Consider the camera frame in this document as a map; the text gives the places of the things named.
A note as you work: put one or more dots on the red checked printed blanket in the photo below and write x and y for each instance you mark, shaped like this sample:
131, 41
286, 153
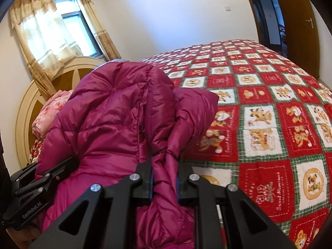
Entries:
259, 134

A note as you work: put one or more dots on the narrow beige curtain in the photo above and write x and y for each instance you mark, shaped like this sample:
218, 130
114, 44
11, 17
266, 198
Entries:
103, 36

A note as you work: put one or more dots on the beige curtain with valance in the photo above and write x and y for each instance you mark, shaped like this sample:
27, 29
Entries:
39, 31

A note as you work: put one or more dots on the window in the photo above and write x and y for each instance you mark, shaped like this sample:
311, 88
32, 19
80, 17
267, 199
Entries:
75, 15

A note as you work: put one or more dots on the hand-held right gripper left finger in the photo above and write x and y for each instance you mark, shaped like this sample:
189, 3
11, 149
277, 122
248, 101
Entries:
145, 186

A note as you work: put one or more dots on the person's left hand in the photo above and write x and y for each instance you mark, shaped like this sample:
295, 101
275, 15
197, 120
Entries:
23, 238

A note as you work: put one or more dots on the person's dark clothing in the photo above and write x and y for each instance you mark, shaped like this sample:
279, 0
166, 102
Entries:
3, 173

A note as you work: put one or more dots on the dark door frame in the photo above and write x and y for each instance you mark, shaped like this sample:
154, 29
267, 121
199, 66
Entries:
255, 15

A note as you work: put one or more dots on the cream wooden headboard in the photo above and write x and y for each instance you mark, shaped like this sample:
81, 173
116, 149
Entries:
26, 103

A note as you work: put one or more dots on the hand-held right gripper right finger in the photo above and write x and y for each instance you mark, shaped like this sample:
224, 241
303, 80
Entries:
185, 189

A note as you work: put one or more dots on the magenta down jacket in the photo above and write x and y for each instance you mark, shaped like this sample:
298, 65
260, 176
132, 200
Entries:
103, 122

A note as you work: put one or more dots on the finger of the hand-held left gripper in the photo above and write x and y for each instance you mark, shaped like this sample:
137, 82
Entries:
44, 185
64, 164

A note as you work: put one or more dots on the pink floral pillow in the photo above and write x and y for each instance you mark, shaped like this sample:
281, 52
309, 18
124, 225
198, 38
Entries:
49, 114

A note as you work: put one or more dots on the brown wooden door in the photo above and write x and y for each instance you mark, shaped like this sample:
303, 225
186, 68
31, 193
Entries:
298, 44

